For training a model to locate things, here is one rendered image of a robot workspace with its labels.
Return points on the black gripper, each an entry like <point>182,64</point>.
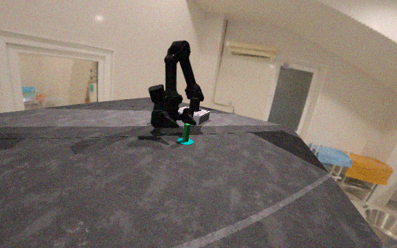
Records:
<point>168,118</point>

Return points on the cyan circle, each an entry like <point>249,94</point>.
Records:
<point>184,143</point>

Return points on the green rectangular post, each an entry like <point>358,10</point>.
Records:
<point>186,132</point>

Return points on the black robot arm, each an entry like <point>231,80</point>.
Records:
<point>170,97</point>

